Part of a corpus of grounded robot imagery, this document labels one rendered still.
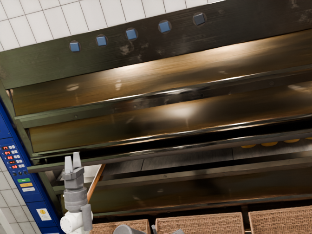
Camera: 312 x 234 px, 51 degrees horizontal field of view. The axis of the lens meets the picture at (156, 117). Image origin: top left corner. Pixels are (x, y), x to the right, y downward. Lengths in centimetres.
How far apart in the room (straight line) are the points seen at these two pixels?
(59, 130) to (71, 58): 48
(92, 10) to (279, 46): 92
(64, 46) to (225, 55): 83
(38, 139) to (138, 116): 66
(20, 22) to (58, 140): 71
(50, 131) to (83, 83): 41
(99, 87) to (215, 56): 64
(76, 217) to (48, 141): 87
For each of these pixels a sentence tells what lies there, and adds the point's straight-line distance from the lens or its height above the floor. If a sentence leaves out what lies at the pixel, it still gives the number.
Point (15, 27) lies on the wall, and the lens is 191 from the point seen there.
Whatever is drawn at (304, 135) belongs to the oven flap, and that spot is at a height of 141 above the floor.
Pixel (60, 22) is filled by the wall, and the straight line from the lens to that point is 180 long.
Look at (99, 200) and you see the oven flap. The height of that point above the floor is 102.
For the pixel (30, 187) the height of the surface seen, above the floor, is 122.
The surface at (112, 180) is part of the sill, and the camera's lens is 215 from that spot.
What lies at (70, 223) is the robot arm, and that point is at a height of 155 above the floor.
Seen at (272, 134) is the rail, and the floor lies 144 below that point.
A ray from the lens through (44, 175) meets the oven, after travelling 231.
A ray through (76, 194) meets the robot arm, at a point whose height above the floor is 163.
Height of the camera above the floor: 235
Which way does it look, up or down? 25 degrees down
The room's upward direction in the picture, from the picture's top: 15 degrees counter-clockwise
